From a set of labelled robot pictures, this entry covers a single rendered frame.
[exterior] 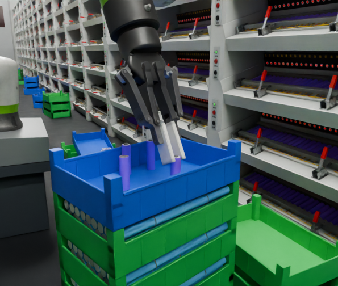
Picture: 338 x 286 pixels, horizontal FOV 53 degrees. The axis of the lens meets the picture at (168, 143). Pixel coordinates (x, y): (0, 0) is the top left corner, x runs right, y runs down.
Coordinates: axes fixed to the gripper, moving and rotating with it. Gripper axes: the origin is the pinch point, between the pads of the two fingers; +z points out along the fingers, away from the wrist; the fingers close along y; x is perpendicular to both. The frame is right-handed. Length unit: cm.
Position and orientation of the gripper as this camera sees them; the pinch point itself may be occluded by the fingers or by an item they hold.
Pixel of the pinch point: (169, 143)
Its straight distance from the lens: 59.6
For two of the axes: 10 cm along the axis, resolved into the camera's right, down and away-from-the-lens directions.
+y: -7.3, 1.8, -6.6
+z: 2.9, 9.6, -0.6
